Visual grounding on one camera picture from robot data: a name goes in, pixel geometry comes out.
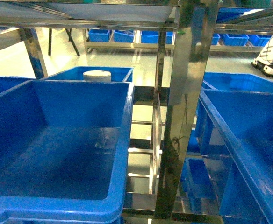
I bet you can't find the steel left shelf rack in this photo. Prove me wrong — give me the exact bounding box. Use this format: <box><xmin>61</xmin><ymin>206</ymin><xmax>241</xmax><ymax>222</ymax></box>
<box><xmin>0</xmin><ymin>0</ymin><xmax>273</xmax><ymax>220</ymax></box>

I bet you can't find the blue bin behind left bin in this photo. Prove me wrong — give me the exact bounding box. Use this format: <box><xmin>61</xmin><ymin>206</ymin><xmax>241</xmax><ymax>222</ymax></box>
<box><xmin>42</xmin><ymin>66</ymin><xmax>133</xmax><ymax>82</ymax></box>

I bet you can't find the white round lid jar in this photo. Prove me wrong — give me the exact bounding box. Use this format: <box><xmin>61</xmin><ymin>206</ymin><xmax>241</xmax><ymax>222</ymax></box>
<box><xmin>83</xmin><ymin>70</ymin><xmax>111</xmax><ymax>82</ymax></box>

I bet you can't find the upper left blue bin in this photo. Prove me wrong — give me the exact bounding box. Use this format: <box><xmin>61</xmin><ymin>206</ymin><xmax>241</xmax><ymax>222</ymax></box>
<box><xmin>0</xmin><ymin>80</ymin><xmax>135</xmax><ymax>224</ymax></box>

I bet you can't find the lower right blue bin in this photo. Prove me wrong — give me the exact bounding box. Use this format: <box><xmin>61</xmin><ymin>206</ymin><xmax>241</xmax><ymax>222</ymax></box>
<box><xmin>180</xmin><ymin>158</ymin><xmax>218</xmax><ymax>215</ymax></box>

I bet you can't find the upper right blue bin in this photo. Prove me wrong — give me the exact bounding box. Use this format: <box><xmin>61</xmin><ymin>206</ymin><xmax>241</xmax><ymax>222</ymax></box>
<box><xmin>196</xmin><ymin>90</ymin><xmax>273</xmax><ymax>224</ymax></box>

